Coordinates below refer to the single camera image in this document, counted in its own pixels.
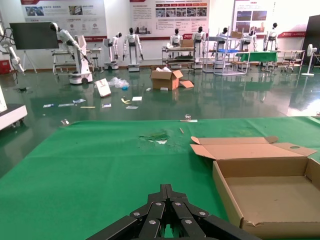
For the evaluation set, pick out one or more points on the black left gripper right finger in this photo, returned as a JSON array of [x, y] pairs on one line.
[[185, 212]]

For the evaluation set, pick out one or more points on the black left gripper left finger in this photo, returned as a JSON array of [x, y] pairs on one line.
[[150, 212]]

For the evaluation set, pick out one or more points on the white industrial robot arm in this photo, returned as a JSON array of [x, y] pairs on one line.
[[13, 56]]

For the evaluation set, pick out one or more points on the open brown cardboard box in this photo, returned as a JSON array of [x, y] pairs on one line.
[[262, 195]]

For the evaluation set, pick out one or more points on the small brown cardboard box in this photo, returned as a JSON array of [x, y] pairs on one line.
[[236, 35], [187, 43]]

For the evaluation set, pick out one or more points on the green table cloth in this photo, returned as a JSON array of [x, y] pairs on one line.
[[87, 162]]

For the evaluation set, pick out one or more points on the small wooden stick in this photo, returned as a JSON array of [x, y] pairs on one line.
[[181, 130]]

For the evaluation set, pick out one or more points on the white paper sheet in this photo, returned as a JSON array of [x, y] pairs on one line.
[[132, 107], [137, 98]]

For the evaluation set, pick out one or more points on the yellow paper strip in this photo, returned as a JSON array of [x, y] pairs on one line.
[[125, 101], [88, 107]]

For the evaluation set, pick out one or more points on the white printed leaflet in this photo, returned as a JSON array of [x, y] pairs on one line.
[[66, 105], [48, 105], [79, 101], [106, 105]]

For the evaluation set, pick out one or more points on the flat cardboard piece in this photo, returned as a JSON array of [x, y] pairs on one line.
[[187, 84]]

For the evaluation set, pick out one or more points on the large open cardboard carton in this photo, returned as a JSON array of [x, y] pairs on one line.
[[162, 81]]

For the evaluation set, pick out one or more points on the white and red package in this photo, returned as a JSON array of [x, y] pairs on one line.
[[103, 88]]

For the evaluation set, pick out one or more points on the clear plastic bag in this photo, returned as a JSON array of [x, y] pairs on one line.
[[118, 82]]

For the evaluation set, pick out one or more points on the white humanoid robot leaning forward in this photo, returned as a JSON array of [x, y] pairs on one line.
[[81, 75]]

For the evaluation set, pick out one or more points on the metal shelf cart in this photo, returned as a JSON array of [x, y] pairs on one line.
[[178, 58]]

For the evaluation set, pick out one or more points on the blue plastic tray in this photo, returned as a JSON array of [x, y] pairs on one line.
[[226, 51]]

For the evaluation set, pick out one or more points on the white wheeled platform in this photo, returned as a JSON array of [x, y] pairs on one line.
[[12, 115]]

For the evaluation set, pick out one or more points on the white humanoid robot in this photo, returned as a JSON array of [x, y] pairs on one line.
[[132, 41], [271, 37], [199, 37], [252, 38], [175, 38], [115, 45], [221, 42]]

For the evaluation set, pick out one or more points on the table with green cover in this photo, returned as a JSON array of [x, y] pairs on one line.
[[257, 56]]

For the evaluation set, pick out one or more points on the dark floor debris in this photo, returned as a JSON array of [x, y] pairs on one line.
[[23, 90]]

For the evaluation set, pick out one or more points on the red cabinet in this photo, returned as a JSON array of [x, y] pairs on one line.
[[4, 67]]

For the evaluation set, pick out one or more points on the white standing fan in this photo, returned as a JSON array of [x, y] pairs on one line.
[[310, 48]]

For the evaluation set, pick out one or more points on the dark display board on stand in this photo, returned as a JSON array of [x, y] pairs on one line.
[[32, 35]]

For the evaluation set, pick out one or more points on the grey metal frame rack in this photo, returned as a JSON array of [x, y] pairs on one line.
[[231, 73]]

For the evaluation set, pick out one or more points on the metal frame workbench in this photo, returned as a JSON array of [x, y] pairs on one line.
[[60, 52]]

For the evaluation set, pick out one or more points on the wall poster with photo row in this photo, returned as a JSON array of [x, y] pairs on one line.
[[150, 15]]

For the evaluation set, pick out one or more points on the black wall panel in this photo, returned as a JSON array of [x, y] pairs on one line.
[[313, 32]]

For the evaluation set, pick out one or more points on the wall poster with building photos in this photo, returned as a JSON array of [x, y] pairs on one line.
[[287, 15]]

